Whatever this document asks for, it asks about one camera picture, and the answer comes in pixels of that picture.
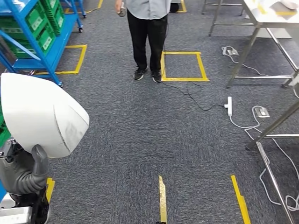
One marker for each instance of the steel table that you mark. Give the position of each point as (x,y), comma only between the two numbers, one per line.
(257,15)

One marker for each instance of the white power strip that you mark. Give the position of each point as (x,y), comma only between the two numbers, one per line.
(229,106)

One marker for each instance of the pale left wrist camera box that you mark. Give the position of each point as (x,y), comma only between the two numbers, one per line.
(13,215)

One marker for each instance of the person's hand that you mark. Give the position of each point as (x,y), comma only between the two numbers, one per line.
(118,5)

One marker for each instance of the grey floor socket box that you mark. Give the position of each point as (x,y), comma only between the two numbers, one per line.
(262,112)
(232,52)

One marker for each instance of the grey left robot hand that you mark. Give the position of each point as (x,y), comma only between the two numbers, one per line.
(21,173)

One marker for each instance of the white curved plastic car part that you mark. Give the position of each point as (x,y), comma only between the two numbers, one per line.
(35,114)

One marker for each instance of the yellow tape outline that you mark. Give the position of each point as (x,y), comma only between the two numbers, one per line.
(284,13)

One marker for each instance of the person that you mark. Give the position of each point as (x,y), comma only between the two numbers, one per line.
(147,34)

